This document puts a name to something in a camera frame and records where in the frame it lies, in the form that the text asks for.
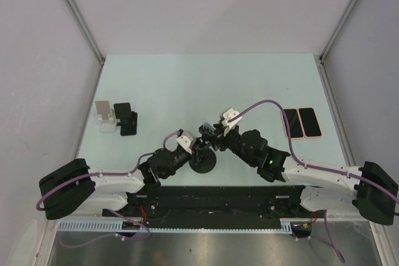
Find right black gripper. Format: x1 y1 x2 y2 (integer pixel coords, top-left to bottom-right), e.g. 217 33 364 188
204 123 256 167

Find black round-base phone mount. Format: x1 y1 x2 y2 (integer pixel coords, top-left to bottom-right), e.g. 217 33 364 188
189 143 216 174

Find white phone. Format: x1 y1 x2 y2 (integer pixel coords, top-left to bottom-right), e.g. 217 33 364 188
198 122 216 138

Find black phone stand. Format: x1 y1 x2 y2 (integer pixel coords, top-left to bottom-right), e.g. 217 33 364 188
113 102 138 136

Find pink phone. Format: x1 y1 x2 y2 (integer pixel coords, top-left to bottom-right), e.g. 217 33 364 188
299 108 322 138
284 108 304 139

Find white silver phone stand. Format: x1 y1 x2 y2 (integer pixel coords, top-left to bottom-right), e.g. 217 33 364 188
94 100 117 133

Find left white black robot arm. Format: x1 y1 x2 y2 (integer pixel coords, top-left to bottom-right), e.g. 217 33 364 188
36 136 216 220

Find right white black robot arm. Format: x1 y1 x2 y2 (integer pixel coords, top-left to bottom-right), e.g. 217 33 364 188
209 123 398 226

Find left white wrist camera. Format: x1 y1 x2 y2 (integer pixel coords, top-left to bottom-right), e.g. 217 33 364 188
176 131 196 154

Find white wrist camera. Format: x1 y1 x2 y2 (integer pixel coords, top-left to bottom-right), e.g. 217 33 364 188
176 131 196 154
220 108 242 136

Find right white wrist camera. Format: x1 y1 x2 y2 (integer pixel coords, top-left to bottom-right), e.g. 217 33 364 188
220 108 242 136

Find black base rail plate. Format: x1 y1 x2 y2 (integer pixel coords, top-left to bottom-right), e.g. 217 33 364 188
118 186 312 230

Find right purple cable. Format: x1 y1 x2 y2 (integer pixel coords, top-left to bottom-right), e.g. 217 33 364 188
227 99 399 264

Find white slotted cable duct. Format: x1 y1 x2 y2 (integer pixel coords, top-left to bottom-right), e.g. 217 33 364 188
59 218 312 234

